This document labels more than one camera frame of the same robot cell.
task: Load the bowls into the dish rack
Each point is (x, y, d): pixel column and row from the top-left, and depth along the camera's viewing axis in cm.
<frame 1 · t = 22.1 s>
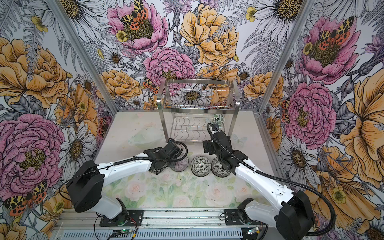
left hand: (169, 162, 87), fingers closed
right hand: (214, 144, 82), fingers open
green leaf pattern bowl: (218, 118, 113), point 5 cm above the table
purple striped bowl: (182, 165, 91), point 3 cm above the table
black white floral bowl: (200, 166, 91), point 3 cm above the table

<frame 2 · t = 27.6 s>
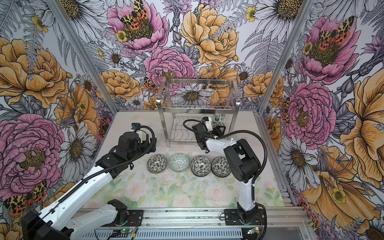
left hand: (146, 143, 79), fingers open
right hand: (223, 131, 93), fingers open
teal geometric pattern bowl: (179, 162, 94), point 2 cm above the table
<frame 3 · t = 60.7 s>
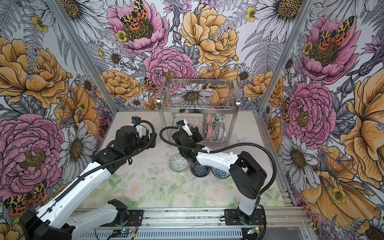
left hand: (146, 138, 77), fingers open
right hand: (198, 131, 86), fingers closed
dark blue floral bowl: (200, 171, 91), on the table
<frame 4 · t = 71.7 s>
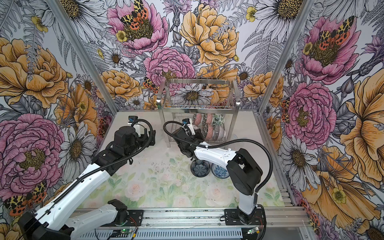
left hand: (145, 136, 76), fingers open
right hand: (199, 133, 88), fingers closed
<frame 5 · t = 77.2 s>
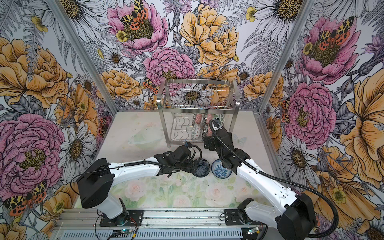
left hand: (189, 166, 85), fingers open
right hand: (214, 139, 80), fingers open
